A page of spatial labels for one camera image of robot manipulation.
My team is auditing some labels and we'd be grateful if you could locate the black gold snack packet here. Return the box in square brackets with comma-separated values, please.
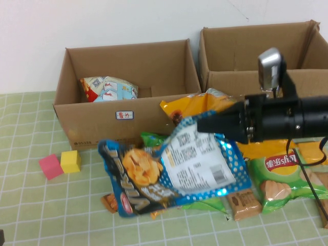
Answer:
[100, 193, 120, 213]

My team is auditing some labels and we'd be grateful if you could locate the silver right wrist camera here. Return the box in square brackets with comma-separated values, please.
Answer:
[257, 47, 299, 99]

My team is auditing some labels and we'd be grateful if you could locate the green crumpled Lay's chips bag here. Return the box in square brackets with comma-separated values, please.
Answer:
[140, 132, 229, 215]

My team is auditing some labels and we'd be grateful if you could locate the pink foam cube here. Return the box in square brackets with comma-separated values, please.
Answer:
[38, 154, 64, 181]

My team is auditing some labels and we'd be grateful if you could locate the cardboard box with express print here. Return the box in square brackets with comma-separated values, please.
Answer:
[53, 38, 203, 151]

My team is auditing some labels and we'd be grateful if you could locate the white blue red snack bag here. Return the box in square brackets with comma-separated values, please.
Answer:
[80, 76, 139, 103]

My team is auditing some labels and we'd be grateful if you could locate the green checkered tablecloth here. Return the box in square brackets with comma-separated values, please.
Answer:
[0, 91, 328, 246]

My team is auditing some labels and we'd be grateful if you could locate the taped cardboard box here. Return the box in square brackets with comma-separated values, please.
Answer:
[198, 19, 328, 105]

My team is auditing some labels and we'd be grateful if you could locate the large yellow chips bag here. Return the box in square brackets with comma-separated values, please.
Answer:
[160, 88, 299, 161]

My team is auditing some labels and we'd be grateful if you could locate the black thin cable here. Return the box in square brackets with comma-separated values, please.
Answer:
[285, 135, 328, 222]

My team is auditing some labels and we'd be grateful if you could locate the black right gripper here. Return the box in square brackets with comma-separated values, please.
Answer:
[197, 93, 303, 144]

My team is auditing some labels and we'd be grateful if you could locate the green cucumber Lay's chips bag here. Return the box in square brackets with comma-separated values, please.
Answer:
[247, 151, 328, 212]

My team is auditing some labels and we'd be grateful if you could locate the yellow foam cube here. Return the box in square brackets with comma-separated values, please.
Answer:
[60, 150, 82, 174]

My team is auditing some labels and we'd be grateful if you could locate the blue dotted shrimp chips bag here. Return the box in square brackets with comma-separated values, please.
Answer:
[98, 109, 253, 218]

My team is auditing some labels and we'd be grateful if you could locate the white label with red writing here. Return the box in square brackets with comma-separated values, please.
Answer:
[115, 111, 135, 120]

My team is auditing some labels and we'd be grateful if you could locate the orange biscuit packet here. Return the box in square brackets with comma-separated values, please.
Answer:
[297, 142, 328, 166]

